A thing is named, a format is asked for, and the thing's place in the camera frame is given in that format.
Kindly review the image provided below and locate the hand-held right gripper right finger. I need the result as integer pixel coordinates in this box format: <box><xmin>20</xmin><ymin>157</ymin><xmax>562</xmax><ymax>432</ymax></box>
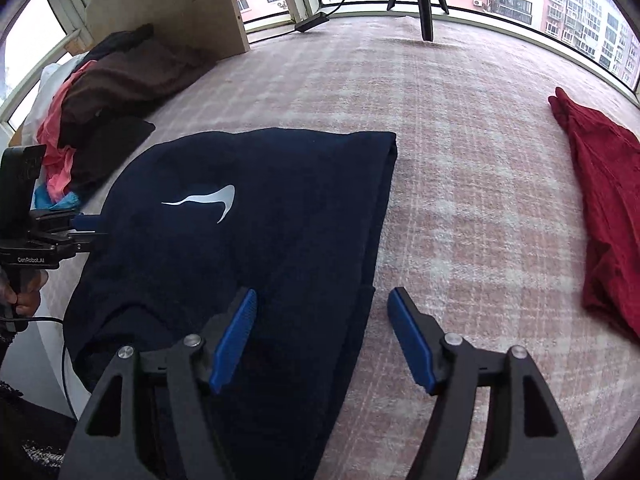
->
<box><xmin>387</xmin><ymin>287</ymin><xmax>586</xmax><ymax>480</ymax></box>

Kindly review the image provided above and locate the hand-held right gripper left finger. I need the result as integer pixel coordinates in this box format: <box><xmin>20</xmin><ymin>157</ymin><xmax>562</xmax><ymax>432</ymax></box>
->
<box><xmin>59</xmin><ymin>287</ymin><xmax>258</xmax><ymax>480</ymax></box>

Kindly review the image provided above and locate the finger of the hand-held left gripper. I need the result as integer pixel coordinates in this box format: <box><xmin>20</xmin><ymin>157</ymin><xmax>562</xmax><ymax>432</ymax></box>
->
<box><xmin>50</xmin><ymin>232</ymin><xmax>108</xmax><ymax>256</ymax></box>
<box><xmin>30</xmin><ymin>210</ymin><xmax>103</xmax><ymax>231</ymax></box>

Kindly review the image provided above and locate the navy blue garment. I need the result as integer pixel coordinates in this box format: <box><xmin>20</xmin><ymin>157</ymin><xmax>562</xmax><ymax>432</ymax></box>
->
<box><xmin>62</xmin><ymin>127</ymin><xmax>398</xmax><ymax>480</ymax></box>

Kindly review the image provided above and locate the person's left forearm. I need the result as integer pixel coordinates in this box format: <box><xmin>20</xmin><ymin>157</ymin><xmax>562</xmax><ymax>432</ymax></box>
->
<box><xmin>0</xmin><ymin>330</ymin><xmax>76</xmax><ymax>480</ymax></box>

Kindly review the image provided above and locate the person's left hand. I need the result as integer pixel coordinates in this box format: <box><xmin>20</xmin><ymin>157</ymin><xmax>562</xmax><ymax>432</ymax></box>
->
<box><xmin>12</xmin><ymin>270</ymin><xmax>48</xmax><ymax>317</ymax></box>

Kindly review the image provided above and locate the light blue garment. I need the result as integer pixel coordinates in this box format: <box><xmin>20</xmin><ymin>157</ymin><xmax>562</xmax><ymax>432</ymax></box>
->
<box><xmin>34</xmin><ymin>185</ymin><xmax>82</xmax><ymax>211</ymax></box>

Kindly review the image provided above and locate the pink garment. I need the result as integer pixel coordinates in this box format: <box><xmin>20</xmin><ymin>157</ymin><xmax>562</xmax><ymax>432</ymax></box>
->
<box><xmin>36</xmin><ymin>60</ymin><xmax>98</xmax><ymax>200</ymax></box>

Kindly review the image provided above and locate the black garment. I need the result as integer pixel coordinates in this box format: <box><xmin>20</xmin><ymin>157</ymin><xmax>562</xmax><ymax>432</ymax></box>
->
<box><xmin>65</xmin><ymin>117</ymin><xmax>157</xmax><ymax>196</ymax></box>

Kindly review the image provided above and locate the brown garment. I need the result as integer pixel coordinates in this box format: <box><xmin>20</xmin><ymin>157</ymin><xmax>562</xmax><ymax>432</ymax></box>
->
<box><xmin>57</xmin><ymin>37</ymin><xmax>211</xmax><ymax>148</ymax></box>

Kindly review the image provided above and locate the dark green garment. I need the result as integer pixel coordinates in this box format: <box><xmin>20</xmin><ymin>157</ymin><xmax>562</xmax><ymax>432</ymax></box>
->
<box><xmin>82</xmin><ymin>23</ymin><xmax>156</xmax><ymax>63</ymax></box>

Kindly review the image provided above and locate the large wooden board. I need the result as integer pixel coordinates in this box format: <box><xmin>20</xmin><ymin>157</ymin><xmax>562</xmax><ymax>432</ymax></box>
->
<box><xmin>85</xmin><ymin>0</ymin><xmax>251</xmax><ymax>56</ymax></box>

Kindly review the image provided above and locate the red folded garment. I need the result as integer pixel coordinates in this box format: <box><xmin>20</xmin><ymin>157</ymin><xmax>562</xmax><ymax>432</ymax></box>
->
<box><xmin>548</xmin><ymin>86</ymin><xmax>640</xmax><ymax>341</ymax></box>

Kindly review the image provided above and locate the black tripod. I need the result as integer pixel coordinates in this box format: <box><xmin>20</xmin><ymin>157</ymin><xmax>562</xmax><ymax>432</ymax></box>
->
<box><xmin>386</xmin><ymin>0</ymin><xmax>450</xmax><ymax>42</ymax></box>

